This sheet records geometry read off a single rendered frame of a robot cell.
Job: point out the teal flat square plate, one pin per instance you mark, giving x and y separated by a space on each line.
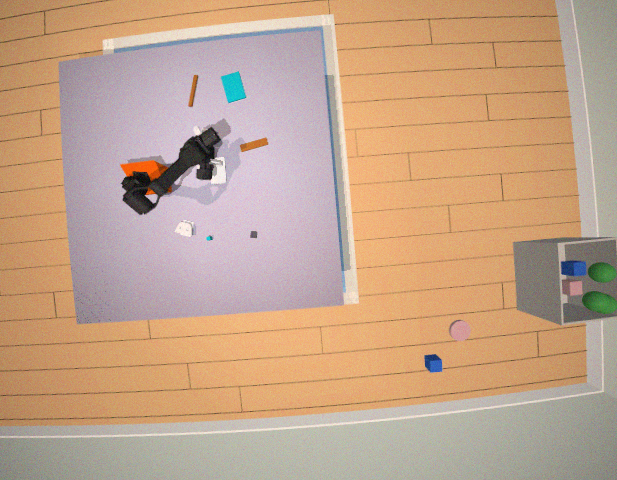
233 87

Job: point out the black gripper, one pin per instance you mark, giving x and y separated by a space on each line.
205 171

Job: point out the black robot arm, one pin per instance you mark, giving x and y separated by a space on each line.
194 152

